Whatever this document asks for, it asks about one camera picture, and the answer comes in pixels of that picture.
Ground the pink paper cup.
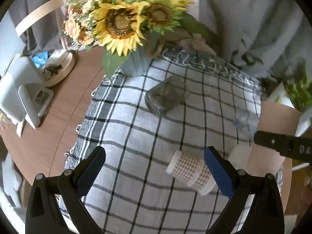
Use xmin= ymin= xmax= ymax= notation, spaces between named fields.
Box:
xmin=246 ymin=100 xmax=301 ymax=176

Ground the clear plastic cup blue print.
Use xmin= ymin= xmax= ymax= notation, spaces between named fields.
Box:
xmin=233 ymin=109 xmax=259 ymax=141

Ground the brown checkered paper cup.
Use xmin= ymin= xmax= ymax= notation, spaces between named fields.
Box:
xmin=166 ymin=151 xmax=216 ymax=196

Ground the square clear glass cup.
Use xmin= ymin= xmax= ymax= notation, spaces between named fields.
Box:
xmin=145 ymin=75 xmax=189 ymax=117

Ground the green potted plant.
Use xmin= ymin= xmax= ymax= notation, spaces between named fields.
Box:
xmin=284 ymin=74 xmax=311 ymax=113

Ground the white projector device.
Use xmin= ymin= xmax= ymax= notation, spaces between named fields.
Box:
xmin=1 ymin=54 xmax=54 ymax=137

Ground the black white checkered tablecloth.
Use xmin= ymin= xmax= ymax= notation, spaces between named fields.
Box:
xmin=66 ymin=49 xmax=263 ymax=233

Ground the grey blanket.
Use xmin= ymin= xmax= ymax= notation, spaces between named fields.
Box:
xmin=198 ymin=0 xmax=311 ymax=78

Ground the round wooden tray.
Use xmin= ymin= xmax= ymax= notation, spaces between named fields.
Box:
xmin=39 ymin=49 xmax=75 ymax=88

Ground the yellow sunflower bouquet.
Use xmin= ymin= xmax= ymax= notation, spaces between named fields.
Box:
xmin=62 ymin=0 xmax=208 ymax=79

